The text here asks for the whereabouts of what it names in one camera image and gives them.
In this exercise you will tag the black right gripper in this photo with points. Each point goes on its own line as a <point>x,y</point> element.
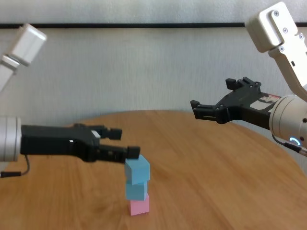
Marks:
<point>239,107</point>

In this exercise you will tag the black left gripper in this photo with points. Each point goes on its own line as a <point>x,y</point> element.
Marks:
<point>60,141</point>

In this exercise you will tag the blue cube block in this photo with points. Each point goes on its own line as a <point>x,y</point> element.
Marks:
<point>138,170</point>
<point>135,190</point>

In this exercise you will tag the pink cube block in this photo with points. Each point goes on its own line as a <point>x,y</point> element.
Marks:
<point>140,207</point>

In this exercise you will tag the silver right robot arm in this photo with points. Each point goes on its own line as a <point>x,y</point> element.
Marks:
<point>287,119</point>

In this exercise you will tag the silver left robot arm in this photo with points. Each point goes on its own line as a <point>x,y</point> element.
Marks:
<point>9,139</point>

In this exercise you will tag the black horizontal wall strip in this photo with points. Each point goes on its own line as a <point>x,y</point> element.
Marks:
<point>144,25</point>

